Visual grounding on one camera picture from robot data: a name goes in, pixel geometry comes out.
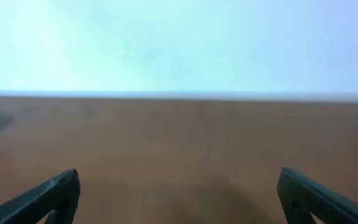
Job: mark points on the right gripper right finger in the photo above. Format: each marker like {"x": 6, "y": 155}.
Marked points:
{"x": 303, "y": 198}

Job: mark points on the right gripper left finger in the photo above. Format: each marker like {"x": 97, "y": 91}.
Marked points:
{"x": 57, "y": 199}

